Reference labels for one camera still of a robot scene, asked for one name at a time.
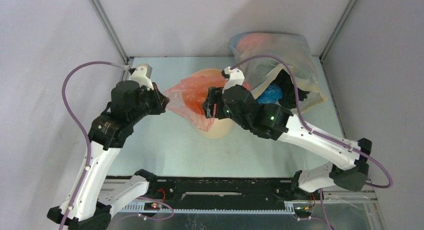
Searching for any purple cable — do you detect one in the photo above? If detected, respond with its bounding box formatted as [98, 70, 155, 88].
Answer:
[228, 54, 394, 230]
[57, 61, 175, 230]

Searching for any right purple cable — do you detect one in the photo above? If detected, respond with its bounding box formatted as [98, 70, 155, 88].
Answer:
[228, 54, 394, 230]

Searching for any left circuit board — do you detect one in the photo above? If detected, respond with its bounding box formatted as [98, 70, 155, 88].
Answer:
[143, 202, 163, 211]

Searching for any black plastic trash bag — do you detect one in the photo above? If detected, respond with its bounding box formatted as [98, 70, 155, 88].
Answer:
[272, 70, 296, 109]

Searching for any circuit board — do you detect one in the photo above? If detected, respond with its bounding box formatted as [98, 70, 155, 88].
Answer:
[294, 206, 312, 219]
[143, 202, 163, 211]

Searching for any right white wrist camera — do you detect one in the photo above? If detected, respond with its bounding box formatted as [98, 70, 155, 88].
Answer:
[221, 67, 245, 92]

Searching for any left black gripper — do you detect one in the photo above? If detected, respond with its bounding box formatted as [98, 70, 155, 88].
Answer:
[128, 82, 170, 124]

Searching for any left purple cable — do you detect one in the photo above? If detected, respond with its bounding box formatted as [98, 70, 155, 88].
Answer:
[57, 61, 175, 230]

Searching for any large translucent storage bag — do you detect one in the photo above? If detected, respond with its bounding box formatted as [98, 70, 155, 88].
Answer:
[229, 32, 327, 112]

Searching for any beige plastic trash bin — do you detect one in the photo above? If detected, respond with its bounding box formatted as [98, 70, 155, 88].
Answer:
[191, 68, 233, 139]

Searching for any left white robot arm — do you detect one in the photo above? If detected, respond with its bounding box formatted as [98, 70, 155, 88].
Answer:
[46, 80, 170, 229]

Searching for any blue plastic trash bag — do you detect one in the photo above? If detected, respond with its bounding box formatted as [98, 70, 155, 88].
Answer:
[257, 83, 284, 104]

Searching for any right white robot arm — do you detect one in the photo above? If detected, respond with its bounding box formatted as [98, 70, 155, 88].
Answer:
[202, 85, 372, 199]

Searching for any right circuit board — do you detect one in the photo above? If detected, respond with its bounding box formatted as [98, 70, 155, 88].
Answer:
[294, 206, 312, 219]

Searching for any red plastic trash bag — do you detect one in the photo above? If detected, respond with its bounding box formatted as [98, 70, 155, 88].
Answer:
[163, 76, 227, 132]

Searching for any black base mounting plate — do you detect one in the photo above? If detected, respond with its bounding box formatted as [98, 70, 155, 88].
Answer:
[145, 176, 320, 211]

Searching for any aluminium frame rail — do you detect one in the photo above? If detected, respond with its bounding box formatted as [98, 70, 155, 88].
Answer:
[76, 178, 379, 216]

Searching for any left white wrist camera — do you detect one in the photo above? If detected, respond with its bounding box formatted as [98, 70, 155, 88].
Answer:
[129, 64, 154, 91]

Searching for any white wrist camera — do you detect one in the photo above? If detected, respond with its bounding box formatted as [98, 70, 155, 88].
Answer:
[221, 67, 245, 92]
[129, 64, 154, 91]

